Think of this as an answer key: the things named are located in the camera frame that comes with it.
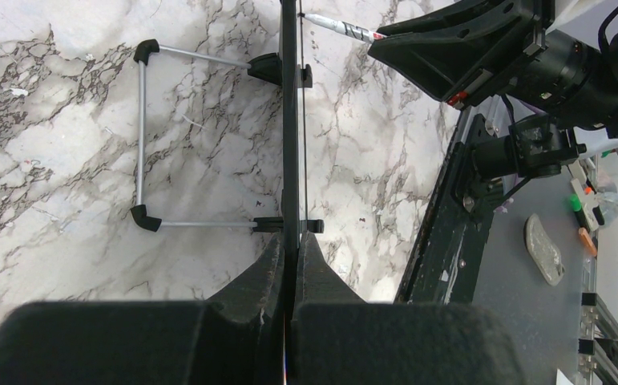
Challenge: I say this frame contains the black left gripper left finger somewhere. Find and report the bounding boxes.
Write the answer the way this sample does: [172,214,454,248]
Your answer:
[0,234,285,384]

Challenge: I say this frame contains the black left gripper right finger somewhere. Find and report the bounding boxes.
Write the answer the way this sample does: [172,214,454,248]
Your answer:
[289,233,526,384]

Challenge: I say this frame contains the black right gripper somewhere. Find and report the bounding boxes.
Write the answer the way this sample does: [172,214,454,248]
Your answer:
[368,1,618,128]

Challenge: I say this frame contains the black whiteboard marker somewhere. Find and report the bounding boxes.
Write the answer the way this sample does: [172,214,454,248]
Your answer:
[299,13,386,44]

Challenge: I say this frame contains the black framed whiteboard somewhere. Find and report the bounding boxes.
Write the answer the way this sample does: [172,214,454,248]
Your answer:
[279,0,309,251]

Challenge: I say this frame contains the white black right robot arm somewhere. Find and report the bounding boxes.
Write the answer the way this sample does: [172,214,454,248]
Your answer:
[368,1,618,213]

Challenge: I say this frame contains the black small-board stand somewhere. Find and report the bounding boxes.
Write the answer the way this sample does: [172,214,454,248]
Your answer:
[130,38,325,235]

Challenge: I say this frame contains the green orange tool on shelf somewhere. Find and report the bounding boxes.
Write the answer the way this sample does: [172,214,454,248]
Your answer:
[567,159,605,257]

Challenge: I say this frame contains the grey oval object on floor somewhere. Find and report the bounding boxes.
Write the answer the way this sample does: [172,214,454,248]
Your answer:
[523,213,565,286]

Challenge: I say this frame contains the black aluminium front base frame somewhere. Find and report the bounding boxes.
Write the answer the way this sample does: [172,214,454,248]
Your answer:
[394,108,504,304]

